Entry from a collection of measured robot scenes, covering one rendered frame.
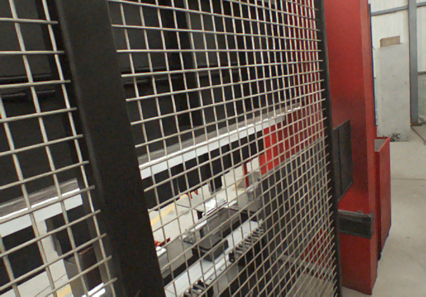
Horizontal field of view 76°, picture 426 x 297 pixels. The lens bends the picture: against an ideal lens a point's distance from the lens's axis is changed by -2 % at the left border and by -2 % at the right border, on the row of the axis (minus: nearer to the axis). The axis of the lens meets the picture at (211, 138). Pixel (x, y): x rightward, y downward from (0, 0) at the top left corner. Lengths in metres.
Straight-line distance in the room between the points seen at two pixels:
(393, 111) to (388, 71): 0.83
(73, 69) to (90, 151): 0.07
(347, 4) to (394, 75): 4.71
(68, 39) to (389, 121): 6.64
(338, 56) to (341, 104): 0.31
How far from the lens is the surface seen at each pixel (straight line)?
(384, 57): 6.65
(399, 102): 6.73
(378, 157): 2.51
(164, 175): 1.28
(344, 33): 2.04
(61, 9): 0.29
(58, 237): 1.10
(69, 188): 0.85
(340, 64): 2.04
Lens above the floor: 1.68
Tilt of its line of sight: 11 degrees down
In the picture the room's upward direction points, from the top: 8 degrees counter-clockwise
